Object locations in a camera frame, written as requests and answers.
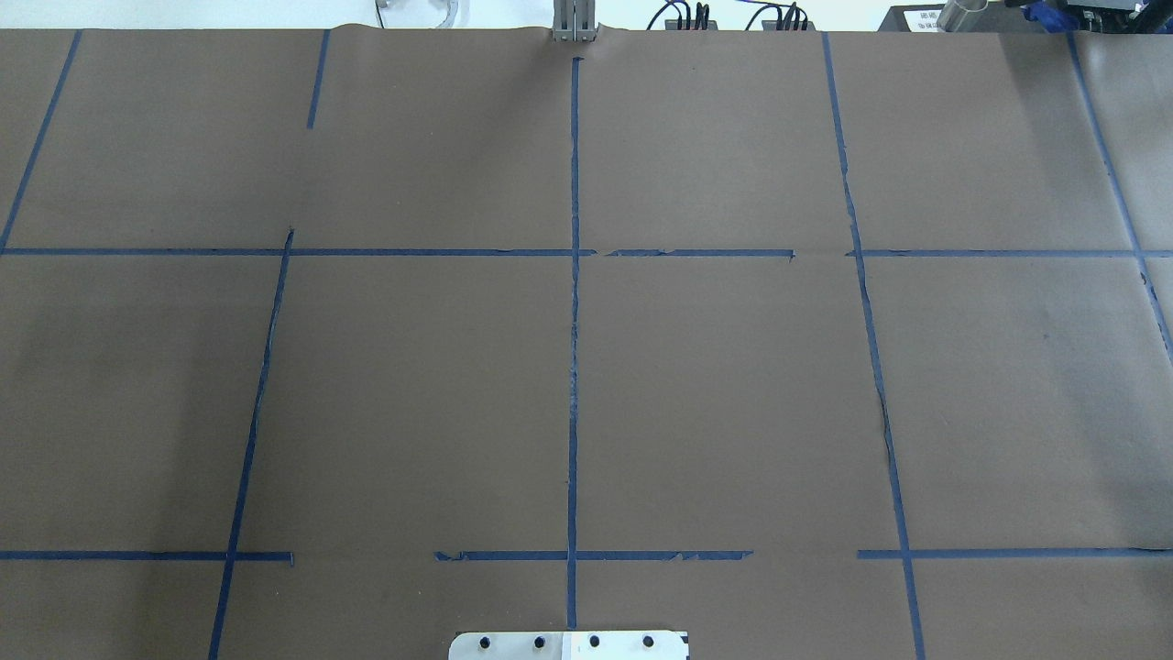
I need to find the aluminium frame post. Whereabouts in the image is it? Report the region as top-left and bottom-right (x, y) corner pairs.
(552, 0), (598, 43)

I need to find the left black connector block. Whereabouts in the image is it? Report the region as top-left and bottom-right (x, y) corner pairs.
(645, 1), (719, 32)

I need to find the brown paper table cover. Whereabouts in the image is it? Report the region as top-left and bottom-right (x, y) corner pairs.
(4, 25), (1169, 659)

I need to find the silver metal cylinder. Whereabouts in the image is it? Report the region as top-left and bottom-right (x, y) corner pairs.
(936, 0), (989, 33)

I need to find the black box with label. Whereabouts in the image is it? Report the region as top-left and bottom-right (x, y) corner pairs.
(876, 1), (1018, 34)

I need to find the white camera mast base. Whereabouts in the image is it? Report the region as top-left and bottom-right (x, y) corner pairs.
(448, 630), (691, 659)

